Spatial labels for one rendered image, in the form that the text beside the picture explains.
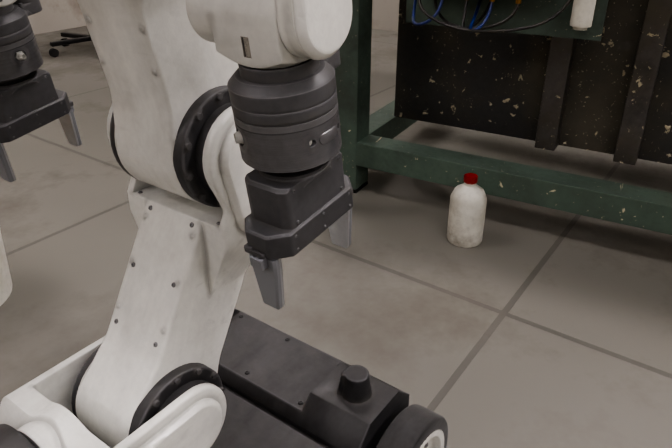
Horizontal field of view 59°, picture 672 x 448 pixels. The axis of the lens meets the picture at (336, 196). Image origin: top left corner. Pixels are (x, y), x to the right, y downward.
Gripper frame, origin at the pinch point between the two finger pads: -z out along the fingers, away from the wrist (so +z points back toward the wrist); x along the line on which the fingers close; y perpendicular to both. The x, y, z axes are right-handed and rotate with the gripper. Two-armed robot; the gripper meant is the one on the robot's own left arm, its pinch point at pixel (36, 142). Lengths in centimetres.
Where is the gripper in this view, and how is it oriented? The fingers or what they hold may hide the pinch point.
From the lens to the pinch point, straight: 93.5
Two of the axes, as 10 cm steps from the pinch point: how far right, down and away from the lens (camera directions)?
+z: -0.6, -8.2, -5.7
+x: 5.4, -5.1, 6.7
